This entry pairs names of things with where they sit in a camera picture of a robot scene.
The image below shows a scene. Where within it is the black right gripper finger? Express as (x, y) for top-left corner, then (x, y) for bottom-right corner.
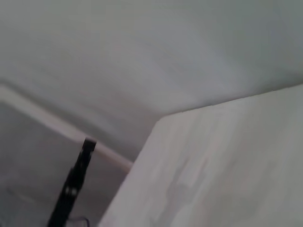
(46, 138), (98, 227)

